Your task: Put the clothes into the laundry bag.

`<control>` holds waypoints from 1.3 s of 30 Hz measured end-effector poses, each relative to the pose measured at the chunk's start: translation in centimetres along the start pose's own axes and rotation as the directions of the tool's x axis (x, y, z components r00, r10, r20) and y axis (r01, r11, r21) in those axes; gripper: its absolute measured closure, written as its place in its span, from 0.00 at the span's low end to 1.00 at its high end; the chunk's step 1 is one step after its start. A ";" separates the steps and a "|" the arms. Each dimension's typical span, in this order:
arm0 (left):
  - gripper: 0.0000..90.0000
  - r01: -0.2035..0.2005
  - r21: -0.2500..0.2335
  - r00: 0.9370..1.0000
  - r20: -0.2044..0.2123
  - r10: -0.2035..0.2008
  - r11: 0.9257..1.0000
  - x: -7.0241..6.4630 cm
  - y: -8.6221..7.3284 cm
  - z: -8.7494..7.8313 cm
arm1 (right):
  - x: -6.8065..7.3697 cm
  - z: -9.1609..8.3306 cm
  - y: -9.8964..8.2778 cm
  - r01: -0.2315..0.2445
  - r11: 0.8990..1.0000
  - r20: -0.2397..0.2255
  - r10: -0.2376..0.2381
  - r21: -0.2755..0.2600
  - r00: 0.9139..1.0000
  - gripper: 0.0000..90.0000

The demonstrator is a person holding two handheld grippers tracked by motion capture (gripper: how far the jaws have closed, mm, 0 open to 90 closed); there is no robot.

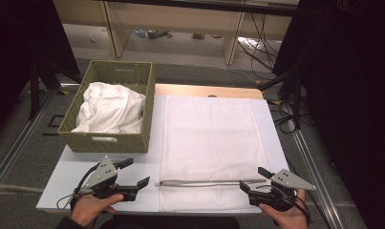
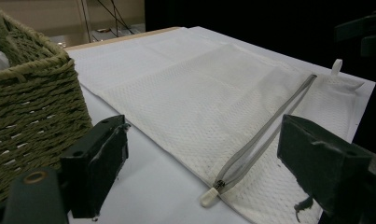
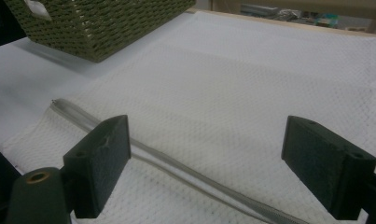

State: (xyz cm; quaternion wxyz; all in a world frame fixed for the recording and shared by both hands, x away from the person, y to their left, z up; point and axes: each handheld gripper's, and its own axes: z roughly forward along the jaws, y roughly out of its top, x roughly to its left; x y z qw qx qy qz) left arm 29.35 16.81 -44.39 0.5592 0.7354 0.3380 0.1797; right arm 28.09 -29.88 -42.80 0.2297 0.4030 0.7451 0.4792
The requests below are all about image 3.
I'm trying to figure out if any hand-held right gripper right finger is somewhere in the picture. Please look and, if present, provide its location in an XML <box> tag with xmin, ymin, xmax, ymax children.
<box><xmin>281</xmin><ymin>115</ymin><xmax>376</xmax><ymax>221</ymax></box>

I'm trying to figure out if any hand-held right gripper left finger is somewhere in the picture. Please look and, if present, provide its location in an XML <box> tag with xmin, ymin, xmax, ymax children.
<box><xmin>63</xmin><ymin>114</ymin><xmax>132</xmax><ymax>219</ymax></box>

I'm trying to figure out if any white mesh laundry bag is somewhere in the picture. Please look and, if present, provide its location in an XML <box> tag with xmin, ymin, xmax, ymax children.
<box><xmin>0</xmin><ymin>10</ymin><xmax>376</xmax><ymax>224</ymax></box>

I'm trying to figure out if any green woven basket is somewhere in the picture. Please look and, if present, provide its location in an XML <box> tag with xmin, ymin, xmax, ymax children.
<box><xmin>3</xmin><ymin>0</ymin><xmax>197</xmax><ymax>63</ymax></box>

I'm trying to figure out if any clutter under shelf unit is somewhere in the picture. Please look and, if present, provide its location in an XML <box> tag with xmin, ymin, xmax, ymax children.
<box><xmin>241</xmin><ymin>3</ymin><xmax>338</xmax><ymax>29</ymax></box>

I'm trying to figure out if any beige wooden shelf unit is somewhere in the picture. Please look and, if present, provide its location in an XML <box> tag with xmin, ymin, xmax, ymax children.
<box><xmin>188</xmin><ymin>0</ymin><xmax>376</xmax><ymax>35</ymax></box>

